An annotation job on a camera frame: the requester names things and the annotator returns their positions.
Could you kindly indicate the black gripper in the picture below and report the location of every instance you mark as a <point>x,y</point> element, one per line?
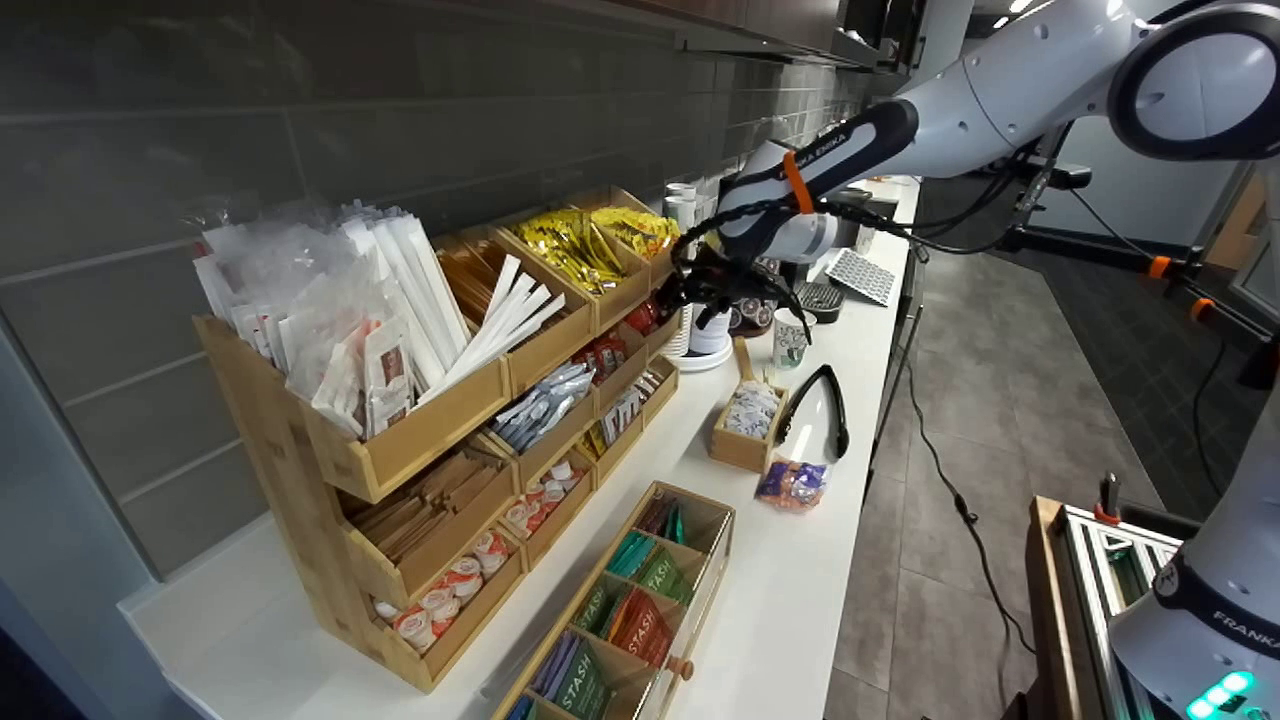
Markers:
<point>753,281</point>

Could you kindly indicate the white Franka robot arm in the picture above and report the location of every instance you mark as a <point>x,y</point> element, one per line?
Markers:
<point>1014,80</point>

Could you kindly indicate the white sriracha sauce sachet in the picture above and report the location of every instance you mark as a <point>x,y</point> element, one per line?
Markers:
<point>622,416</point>
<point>655,386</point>

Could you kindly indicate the printed paper cup stack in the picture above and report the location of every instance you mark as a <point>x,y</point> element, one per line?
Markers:
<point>708,339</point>

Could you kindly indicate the white round cup holder base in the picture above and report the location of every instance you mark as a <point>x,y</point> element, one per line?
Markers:
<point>706,361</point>

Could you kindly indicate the yellow sachets pile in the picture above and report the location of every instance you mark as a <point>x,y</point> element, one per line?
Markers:
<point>638,229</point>
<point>574,255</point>

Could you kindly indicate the white mug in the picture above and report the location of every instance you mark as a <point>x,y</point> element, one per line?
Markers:
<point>792,346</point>

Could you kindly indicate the white condiment sachets pile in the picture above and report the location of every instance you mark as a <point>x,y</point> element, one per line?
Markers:
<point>603,434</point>

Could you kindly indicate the small open wooden box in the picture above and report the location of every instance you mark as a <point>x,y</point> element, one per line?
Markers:
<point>733,448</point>

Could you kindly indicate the white paper sticks bundle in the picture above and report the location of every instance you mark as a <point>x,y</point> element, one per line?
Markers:
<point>515,313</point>

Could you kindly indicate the grey tablet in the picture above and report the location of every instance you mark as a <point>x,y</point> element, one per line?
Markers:
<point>861,278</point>

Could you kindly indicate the grey sachets pile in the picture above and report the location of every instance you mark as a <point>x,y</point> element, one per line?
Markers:
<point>546,407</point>

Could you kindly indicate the wooden tea box clear lid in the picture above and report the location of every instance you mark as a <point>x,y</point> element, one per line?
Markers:
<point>701,505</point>

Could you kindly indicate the light wooden stirrers bundle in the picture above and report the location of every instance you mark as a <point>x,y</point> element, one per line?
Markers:
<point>470,274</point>

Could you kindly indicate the purple orange snack packet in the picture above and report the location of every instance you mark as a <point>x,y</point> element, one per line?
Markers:
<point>789,487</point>

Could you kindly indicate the green tea bags pile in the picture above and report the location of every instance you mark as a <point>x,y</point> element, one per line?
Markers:
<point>667,522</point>

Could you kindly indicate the red white sachets pile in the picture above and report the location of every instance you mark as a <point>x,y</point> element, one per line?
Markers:
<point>540,500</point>
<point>444,594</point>

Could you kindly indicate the wooden tiered condiment organizer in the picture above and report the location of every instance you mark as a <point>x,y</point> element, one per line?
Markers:
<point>442,420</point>

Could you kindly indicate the teal tea bags pile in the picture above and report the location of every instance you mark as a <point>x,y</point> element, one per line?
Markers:
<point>655,566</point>

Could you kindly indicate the brown wooden sticks pile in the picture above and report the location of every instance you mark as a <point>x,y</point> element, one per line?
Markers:
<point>434,514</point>

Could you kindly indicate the red tea bags pile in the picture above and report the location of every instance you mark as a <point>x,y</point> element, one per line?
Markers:
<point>641,626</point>

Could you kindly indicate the clear plastic cutlery packets pile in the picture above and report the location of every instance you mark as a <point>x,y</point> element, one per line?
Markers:
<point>323,321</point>

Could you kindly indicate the black tripod orange clamps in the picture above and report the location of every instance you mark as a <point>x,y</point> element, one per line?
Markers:
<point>1066,247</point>

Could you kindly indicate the purple tea bags pile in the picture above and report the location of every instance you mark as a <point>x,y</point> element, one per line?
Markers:
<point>564,672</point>

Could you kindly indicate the wooden framed metal cart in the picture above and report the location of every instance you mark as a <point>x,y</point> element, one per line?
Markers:
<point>1046,602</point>

